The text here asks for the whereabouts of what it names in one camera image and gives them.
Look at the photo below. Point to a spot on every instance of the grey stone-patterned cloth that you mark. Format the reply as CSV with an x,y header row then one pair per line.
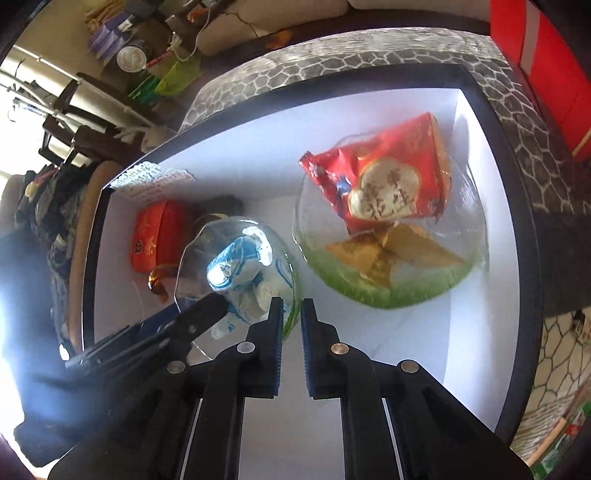
x,y
369,50

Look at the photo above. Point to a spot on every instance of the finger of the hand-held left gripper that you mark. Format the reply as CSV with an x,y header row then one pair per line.
x,y
198,316

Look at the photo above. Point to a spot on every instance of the blue and white snack packet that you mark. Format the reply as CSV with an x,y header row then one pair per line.
x,y
249,300
231,265

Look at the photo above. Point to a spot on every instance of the black tray with white lining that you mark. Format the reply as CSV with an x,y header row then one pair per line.
x,y
258,152

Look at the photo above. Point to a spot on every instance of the small clear glass bowl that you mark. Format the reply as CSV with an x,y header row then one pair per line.
x,y
203,249

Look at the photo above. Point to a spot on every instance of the green lettered paper sticker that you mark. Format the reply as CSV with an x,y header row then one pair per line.
x,y
147,175

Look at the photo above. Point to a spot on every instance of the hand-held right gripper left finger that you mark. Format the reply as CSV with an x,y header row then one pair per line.
x,y
272,350

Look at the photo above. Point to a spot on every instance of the red and white box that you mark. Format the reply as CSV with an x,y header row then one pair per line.
x,y
563,69

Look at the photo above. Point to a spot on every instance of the purple box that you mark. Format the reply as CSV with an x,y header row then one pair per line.
x,y
108,37

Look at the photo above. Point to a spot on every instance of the red tea box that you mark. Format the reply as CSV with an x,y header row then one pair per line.
x,y
152,235

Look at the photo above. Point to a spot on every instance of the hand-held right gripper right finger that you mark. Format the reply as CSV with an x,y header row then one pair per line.
x,y
308,355

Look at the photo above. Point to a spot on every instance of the red snack packet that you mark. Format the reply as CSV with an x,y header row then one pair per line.
x,y
392,161

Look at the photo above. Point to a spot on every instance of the dark wooden chair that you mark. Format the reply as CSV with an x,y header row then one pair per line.
x,y
87,138

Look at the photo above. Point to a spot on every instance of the green printed bag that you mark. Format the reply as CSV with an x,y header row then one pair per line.
x,y
561,447

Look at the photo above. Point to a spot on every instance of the gold snack packet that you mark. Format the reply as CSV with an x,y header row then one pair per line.
x,y
364,258
425,249

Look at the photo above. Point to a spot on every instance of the beige sofa cushion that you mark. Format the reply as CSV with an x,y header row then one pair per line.
x,y
300,14

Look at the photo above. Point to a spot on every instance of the green-rimmed glass bowl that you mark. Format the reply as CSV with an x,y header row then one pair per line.
x,y
415,290

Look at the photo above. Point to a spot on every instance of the round tin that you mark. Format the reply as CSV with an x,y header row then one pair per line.
x,y
131,56

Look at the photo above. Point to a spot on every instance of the pile of dark clothes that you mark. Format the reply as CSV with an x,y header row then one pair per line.
x,y
51,207

